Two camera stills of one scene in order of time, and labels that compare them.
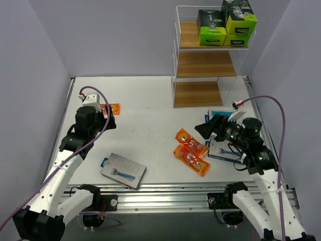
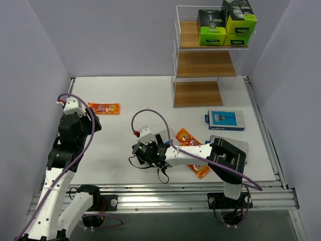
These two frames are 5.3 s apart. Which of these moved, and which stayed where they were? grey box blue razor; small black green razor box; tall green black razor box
Moved: grey box blue razor
Stayed: small black green razor box; tall green black razor box
